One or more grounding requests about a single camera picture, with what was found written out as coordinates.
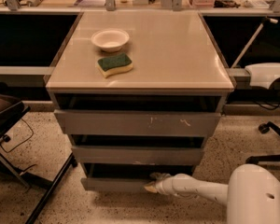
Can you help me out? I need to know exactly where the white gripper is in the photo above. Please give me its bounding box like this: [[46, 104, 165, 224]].
[[144, 173, 177, 195]]

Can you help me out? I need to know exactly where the grey bottom drawer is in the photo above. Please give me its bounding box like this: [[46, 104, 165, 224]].
[[81, 163, 194, 193]]

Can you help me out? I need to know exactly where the grey drawer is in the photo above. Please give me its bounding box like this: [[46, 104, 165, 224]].
[[54, 109, 221, 137], [81, 163, 194, 193], [72, 146, 203, 165]]

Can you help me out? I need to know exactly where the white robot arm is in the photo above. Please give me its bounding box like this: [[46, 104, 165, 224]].
[[144, 164, 280, 224]]

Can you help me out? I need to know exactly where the grey top drawer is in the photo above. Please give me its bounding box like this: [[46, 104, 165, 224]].
[[54, 109, 221, 137]]

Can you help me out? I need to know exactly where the grey middle drawer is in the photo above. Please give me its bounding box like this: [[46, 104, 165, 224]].
[[72, 146, 203, 165]]

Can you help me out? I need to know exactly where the grey drawer cabinet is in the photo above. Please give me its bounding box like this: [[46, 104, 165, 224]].
[[43, 9, 237, 189]]

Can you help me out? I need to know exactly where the green yellow sponge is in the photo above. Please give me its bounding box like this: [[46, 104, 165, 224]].
[[97, 53, 133, 78]]

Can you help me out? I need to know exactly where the white bowl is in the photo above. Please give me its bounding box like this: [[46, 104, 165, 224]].
[[91, 29, 130, 52]]

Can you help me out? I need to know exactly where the white chair armrest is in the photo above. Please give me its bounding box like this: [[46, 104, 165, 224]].
[[245, 63, 280, 89]]

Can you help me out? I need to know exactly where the black chair left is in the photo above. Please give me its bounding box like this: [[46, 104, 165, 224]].
[[0, 82, 77, 224]]

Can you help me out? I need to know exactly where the white stick tool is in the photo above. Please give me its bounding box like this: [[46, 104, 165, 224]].
[[231, 17, 279, 68]]

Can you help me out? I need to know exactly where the black floor cable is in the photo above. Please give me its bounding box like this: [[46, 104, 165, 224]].
[[0, 118, 35, 154]]

